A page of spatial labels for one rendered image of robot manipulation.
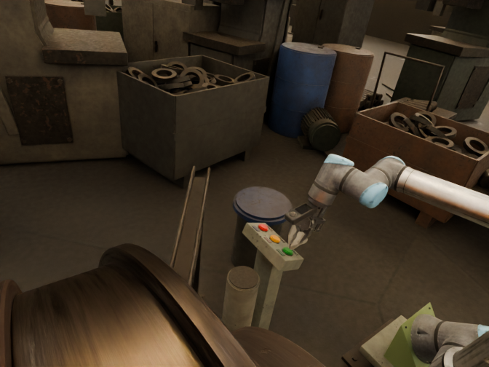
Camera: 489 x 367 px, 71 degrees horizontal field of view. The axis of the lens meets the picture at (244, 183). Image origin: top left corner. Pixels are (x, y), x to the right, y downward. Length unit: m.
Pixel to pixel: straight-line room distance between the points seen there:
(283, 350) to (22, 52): 2.65
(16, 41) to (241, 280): 2.13
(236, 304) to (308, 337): 0.62
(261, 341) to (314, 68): 3.37
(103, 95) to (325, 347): 2.22
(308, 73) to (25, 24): 2.33
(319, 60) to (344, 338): 2.53
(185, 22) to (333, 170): 3.11
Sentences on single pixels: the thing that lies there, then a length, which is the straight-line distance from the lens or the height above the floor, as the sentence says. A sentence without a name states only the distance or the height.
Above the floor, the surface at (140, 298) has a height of 1.32.
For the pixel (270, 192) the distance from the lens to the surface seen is 1.92.
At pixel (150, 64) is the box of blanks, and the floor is 0.71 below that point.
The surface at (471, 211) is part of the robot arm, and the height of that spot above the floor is 0.95.
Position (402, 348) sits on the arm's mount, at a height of 0.24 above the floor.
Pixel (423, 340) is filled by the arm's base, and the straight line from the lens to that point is 1.64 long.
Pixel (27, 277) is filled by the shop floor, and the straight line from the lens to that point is 2.13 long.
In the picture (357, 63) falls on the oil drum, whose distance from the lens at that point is 3.95.
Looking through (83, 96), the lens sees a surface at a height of 0.55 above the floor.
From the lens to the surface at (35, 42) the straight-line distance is 2.75.
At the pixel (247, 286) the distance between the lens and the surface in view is 1.26.
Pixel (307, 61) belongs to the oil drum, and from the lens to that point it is 3.53.
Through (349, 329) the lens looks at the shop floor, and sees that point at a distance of 1.94.
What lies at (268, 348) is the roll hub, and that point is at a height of 1.24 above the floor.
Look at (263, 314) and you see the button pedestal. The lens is 1.56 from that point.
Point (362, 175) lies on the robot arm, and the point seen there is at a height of 0.95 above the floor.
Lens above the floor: 1.45
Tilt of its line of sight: 31 degrees down
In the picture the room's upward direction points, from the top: 8 degrees clockwise
